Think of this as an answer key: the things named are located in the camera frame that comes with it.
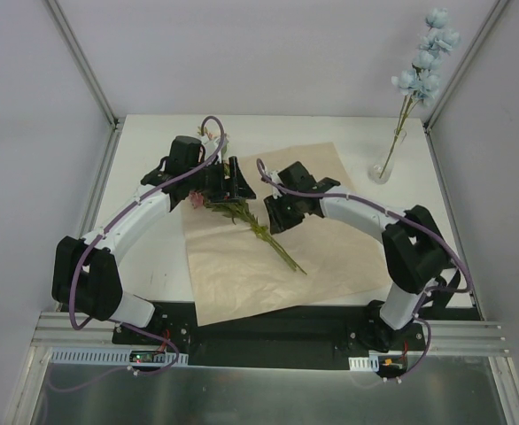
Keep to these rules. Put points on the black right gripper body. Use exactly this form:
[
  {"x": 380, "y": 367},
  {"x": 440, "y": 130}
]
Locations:
[{"x": 279, "y": 212}]

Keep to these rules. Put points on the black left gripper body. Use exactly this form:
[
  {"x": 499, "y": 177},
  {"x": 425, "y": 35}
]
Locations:
[{"x": 231, "y": 180}]

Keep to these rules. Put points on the pink flowers green leaves bunch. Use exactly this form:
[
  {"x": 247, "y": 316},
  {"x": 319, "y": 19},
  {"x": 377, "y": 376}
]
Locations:
[{"x": 240, "y": 211}]

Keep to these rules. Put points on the peach wrapping paper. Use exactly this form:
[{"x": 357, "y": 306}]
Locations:
[{"x": 234, "y": 274}]

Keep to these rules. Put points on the blue artificial flower stem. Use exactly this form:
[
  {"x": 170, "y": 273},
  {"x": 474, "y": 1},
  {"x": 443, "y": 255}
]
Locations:
[{"x": 421, "y": 82}]

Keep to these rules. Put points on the black printed ribbon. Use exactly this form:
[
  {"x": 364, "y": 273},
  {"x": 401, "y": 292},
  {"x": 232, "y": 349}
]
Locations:
[{"x": 443, "y": 288}]

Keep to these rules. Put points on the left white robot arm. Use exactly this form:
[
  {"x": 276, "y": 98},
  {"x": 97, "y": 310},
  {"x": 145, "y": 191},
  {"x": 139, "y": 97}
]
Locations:
[{"x": 86, "y": 270}]

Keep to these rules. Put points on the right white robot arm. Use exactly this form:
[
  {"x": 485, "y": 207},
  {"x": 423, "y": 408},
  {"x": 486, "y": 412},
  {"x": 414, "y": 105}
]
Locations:
[{"x": 414, "y": 249}]

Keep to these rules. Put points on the clear glass vase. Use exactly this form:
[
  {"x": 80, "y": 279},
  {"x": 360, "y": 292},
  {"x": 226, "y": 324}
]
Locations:
[{"x": 379, "y": 172}]

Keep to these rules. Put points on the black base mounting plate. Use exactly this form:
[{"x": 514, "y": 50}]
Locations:
[{"x": 303, "y": 337}]

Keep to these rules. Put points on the right white cable duct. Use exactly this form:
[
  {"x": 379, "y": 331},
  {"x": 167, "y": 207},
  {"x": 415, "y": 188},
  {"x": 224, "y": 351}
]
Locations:
[{"x": 364, "y": 364}]

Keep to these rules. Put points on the white cable duct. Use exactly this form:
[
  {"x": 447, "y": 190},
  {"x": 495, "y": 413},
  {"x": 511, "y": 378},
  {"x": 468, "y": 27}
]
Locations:
[
  {"x": 116, "y": 357},
  {"x": 364, "y": 364}
]

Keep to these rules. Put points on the left aluminium frame post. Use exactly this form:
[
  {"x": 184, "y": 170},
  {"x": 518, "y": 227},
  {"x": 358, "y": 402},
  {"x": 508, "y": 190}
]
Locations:
[{"x": 71, "y": 41}]

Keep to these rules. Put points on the front aluminium rail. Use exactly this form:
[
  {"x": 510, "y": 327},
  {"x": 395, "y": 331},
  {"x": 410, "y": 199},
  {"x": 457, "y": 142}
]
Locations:
[{"x": 442, "y": 338}]

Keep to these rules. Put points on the left white cable duct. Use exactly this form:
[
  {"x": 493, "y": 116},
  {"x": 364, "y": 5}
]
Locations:
[{"x": 116, "y": 357}]

